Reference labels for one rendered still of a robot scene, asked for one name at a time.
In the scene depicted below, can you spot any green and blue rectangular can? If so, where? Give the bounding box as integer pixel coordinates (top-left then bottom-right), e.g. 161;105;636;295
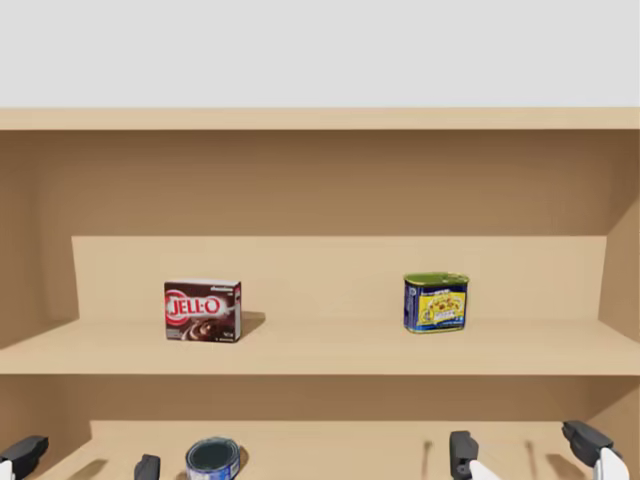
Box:
402;271;470;335

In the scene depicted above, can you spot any brown and red carton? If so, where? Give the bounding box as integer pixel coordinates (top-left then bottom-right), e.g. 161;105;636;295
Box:
163;279;243;344

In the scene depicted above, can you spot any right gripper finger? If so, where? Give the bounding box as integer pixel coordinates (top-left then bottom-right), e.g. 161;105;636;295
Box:
448;430;502;480
560;419;630;480

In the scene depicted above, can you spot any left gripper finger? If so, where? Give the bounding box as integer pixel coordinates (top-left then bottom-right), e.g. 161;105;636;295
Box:
0;435;50;480
133;453;162;480

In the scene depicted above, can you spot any blue flat can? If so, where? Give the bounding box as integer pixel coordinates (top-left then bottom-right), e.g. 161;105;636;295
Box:
185;437;242;480

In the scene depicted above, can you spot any pale wooden shelf unit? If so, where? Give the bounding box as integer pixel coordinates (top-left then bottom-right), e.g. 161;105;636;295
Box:
0;107;640;480

